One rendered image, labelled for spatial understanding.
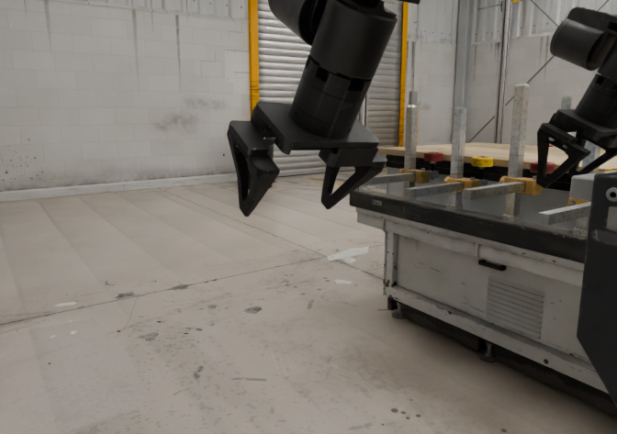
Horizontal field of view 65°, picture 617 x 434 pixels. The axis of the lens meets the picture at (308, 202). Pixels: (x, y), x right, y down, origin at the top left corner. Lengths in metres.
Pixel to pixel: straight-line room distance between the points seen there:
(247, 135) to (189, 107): 7.00
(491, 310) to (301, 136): 1.98
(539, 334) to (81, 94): 6.07
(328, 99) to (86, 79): 6.69
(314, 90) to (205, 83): 7.13
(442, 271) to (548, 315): 0.53
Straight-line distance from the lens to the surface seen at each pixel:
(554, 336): 2.19
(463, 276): 2.37
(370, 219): 2.40
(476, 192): 1.60
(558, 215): 1.49
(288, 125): 0.41
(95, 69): 7.08
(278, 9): 0.46
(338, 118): 0.41
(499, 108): 3.18
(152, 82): 7.25
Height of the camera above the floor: 1.09
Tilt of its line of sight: 11 degrees down
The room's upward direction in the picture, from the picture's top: straight up
